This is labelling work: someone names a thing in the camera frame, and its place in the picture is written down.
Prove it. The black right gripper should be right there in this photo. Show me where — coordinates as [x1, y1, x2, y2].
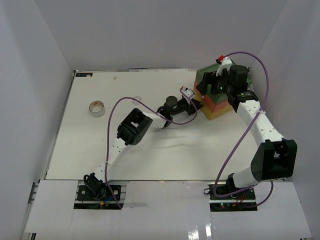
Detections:
[195, 68, 233, 97]

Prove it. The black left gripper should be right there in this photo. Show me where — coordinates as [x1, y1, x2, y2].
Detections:
[170, 98, 204, 117]

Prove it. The small clear tape roll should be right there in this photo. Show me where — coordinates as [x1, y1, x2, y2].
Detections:
[132, 96, 142, 105]

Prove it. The large clear tape roll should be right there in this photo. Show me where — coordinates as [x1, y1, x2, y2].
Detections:
[88, 100, 106, 118]

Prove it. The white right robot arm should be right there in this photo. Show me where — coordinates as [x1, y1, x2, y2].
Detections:
[196, 65, 298, 200]

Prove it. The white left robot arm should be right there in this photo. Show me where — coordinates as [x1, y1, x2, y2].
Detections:
[83, 93, 203, 200]

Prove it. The green drawer cabinet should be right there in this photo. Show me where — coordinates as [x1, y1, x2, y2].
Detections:
[194, 63, 252, 120]

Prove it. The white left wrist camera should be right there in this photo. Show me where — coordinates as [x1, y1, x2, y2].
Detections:
[180, 86, 195, 100]

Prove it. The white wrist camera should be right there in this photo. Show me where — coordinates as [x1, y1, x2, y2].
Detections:
[180, 86, 195, 100]
[215, 55, 233, 77]

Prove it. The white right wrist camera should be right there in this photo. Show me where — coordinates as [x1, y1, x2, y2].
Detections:
[215, 55, 233, 77]

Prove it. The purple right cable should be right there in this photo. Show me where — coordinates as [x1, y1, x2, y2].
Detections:
[214, 51, 274, 207]

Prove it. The purple cable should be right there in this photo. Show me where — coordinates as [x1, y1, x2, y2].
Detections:
[214, 51, 274, 207]
[104, 91, 198, 210]

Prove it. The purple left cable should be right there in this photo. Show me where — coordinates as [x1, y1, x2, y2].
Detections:
[104, 91, 198, 210]

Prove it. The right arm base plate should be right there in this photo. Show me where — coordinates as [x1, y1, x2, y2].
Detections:
[203, 184, 258, 213]

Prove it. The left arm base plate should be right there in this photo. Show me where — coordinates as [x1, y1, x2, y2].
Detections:
[73, 185, 120, 210]

